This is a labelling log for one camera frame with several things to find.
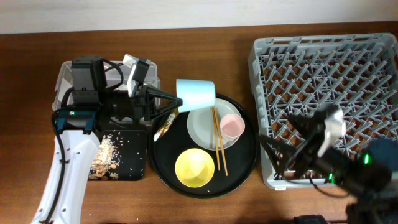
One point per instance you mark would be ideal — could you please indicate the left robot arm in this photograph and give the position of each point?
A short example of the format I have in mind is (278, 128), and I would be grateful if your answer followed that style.
(87, 110)

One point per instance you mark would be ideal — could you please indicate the clear plastic bin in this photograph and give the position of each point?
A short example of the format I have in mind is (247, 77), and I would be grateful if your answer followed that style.
(64, 80)

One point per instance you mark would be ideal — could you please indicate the blue cup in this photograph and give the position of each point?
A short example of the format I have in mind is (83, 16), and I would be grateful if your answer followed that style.
(195, 94)

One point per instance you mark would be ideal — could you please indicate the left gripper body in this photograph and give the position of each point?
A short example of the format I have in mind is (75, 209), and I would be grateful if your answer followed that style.
(123, 107)

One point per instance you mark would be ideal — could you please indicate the grey dishwasher rack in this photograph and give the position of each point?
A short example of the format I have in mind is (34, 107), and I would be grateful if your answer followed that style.
(299, 75)

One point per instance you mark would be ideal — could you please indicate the wooden chopstick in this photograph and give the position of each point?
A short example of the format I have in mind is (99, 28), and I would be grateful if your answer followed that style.
(216, 138)
(218, 130)

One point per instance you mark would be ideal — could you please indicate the right wooden chopstick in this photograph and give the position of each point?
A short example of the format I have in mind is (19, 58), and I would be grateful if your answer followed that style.
(218, 130)

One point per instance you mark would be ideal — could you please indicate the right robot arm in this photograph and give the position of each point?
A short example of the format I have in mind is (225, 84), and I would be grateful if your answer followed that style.
(364, 178)

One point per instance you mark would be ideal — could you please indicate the grey plate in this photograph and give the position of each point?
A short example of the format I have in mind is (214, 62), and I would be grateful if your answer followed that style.
(200, 123)

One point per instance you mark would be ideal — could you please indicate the round black serving tray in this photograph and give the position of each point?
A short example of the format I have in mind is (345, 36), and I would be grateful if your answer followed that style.
(241, 157)

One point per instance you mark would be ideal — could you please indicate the yellow bowl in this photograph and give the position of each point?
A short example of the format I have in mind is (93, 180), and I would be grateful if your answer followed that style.
(194, 168)

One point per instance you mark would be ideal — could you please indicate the left wooden chopstick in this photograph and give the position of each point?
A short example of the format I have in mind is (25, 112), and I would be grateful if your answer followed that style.
(216, 138)

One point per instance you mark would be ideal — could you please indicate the black rectangular tray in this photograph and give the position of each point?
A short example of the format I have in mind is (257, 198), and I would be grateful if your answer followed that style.
(133, 152)

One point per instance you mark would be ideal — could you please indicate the food scraps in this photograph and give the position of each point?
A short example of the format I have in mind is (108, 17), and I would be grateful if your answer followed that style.
(107, 159)

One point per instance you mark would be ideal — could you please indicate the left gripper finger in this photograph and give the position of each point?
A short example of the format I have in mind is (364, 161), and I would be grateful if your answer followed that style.
(156, 112)
(158, 93)

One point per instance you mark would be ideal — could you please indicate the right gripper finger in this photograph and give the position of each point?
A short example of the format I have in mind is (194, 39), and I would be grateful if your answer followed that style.
(281, 155)
(300, 122)

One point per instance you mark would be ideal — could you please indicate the pink cup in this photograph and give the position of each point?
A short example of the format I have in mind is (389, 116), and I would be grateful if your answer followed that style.
(232, 126)

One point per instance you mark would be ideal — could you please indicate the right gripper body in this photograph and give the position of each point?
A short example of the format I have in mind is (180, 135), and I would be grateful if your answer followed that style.
(306, 155)

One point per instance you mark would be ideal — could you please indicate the gold snack wrapper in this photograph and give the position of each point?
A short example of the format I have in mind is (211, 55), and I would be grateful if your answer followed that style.
(166, 125)

